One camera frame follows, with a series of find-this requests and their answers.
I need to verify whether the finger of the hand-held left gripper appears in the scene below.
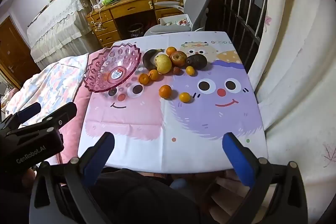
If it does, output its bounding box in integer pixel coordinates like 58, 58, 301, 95
5, 102, 77, 137
0, 102, 42, 128

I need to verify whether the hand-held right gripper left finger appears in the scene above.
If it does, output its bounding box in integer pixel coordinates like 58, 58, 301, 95
28, 132, 116, 224

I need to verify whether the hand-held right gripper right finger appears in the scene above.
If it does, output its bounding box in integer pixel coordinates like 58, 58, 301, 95
222, 132, 308, 224

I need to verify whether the pink glass fruit bowl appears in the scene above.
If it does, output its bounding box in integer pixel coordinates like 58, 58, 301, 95
83, 43, 142, 94

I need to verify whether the large orange mandarin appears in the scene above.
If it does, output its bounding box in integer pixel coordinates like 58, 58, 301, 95
159, 85, 173, 99

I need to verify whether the dark avocado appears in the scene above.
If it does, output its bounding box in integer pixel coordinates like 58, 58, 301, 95
186, 54, 208, 70

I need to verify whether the yellow-green apple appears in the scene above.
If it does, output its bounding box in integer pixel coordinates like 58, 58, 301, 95
155, 54, 173, 74

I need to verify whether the red apple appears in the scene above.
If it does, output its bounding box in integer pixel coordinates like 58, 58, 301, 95
170, 51, 188, 67

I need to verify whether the person's left hand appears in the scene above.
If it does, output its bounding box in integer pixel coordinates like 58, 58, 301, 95
22, 169, 37, 189

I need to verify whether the pastel patterned blanket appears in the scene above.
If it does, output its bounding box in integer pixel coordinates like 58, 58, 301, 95
5, 53, 90, 126

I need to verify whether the person's dark clothing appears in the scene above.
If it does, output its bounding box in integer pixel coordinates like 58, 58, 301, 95
87, 169, 200, 224

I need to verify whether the brown wooden door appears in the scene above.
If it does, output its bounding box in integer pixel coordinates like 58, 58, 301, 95
0, 16, 41, 89

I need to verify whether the white lace cover cloth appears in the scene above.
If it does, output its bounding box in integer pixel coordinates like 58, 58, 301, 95
26, 0, 99, 69

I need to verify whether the dark overripe banana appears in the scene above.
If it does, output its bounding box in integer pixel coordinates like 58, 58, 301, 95
142, 49, 164, 70

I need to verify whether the dark trash bin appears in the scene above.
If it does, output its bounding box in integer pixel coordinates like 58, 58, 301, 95
128, 23, 145, 38

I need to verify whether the wooden desk with drawers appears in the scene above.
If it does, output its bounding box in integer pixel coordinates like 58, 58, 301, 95
87, 0, 184, 47

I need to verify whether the white plastic tray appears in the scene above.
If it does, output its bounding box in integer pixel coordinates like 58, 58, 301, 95
159, 14, 192, 28

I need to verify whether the white charging cable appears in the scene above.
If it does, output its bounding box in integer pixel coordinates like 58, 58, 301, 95
91, 2, 105, 30

